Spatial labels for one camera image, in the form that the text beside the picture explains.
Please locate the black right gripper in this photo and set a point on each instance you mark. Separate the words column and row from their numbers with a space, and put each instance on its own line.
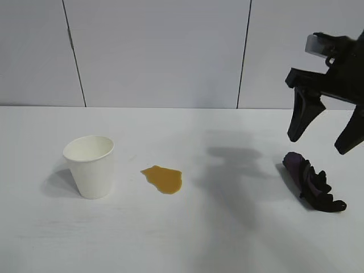
column 347, row 76

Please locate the purple and black cloth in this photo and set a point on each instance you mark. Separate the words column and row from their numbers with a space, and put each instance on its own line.
column 310, row 182

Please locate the white paper cup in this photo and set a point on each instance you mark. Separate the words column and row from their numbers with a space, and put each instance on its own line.
column 91, row 173

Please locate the brown liquid spill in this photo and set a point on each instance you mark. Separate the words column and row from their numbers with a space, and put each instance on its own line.
column 166, row 179

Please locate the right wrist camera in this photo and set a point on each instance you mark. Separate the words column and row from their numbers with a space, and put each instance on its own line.
column 315, row 45

